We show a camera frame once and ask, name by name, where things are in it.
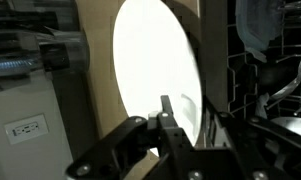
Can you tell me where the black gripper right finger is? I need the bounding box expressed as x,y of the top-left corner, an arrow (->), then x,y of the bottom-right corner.
202,96 -> 301,180

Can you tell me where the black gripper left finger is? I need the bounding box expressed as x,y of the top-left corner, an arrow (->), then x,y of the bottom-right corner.
65,95 -> 193,180

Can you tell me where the white plate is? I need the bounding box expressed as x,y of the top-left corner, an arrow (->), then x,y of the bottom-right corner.
113,0 -> 202,143

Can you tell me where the glass storage container lid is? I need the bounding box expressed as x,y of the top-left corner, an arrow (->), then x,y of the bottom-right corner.
235,0 -> 283,63

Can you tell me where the wire dishwasher rack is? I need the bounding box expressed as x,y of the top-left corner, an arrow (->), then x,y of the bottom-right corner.
227,0 -> 301,134

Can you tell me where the wall power outlet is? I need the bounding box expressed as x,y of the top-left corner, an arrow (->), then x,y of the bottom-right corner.
4,114 -> 49,145

